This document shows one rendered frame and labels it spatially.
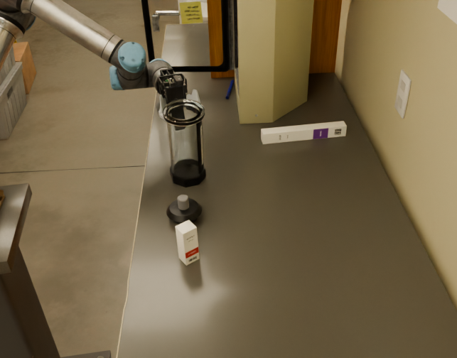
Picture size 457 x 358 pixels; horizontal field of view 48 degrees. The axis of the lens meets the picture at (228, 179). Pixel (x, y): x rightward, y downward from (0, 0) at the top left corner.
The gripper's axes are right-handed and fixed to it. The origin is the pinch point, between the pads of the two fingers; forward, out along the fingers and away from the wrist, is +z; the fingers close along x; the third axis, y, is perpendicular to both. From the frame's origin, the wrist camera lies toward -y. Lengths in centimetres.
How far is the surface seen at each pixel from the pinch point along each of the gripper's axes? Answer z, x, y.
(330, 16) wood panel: -51, 68, 6
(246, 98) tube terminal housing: -25.1, 25.9, -8.7
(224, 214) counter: 16.3, 4.8, -22.1
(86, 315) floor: -54, -44, -110
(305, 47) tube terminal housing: -30, 48, 3
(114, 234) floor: -103, -25, -105
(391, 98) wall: 3, 61, -4
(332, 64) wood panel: -52, 70, -13
